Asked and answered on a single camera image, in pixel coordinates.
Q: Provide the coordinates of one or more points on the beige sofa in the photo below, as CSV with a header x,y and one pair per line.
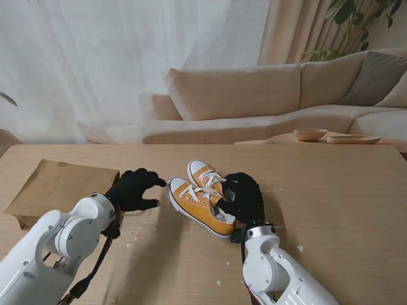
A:
x,y
238,92

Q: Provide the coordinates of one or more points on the wooden bowl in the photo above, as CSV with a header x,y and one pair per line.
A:
x,y
310,135

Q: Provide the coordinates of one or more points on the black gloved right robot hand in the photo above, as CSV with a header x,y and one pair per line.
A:
x,y
251,203

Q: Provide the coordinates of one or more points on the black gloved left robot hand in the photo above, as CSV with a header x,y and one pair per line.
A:
x,y
133,190

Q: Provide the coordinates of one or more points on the beige curtain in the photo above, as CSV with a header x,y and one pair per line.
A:
x,y
286,31

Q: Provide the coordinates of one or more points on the beige cushion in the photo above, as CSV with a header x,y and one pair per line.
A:
x,y
395,95

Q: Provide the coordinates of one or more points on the brown paper bag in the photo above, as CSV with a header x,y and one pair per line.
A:
x,y
47,184

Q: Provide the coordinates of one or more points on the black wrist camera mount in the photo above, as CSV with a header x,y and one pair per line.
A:
x,y
113,228
237,237

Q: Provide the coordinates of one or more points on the grey cushion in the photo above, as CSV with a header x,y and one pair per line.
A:
x,y
372,79

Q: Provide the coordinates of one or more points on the shallow wooden tray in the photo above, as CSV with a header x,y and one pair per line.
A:
x,y
353,139

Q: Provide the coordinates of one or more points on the thin white paper scrap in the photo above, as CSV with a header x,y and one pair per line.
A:
x,y
273,191

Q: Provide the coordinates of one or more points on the green leafy houseplant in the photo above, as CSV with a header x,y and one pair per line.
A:
x,y
345,11

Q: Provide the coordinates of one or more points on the white sheer curtain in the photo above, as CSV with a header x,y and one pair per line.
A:
x,y
95,63

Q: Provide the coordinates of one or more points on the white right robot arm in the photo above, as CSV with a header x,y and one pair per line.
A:
x,y
270,267

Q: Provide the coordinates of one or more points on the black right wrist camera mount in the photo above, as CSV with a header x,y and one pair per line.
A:
x,y
237,237

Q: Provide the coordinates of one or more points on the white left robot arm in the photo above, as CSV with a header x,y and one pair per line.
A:
x,y
31,254

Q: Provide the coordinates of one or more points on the beige planter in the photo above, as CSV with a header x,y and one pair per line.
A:
x,y
8,141

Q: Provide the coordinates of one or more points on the yellow canvas sneaker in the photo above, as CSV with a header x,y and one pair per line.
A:
x,y
203,216
198,166

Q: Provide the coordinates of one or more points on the green houseplant leaf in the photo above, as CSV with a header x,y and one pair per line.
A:
x,y
8,99

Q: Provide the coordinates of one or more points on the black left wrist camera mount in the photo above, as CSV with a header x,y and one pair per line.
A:
x,y
113,228

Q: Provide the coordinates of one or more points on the low wooden side table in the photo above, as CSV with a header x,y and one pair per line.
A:
x,y
283,139

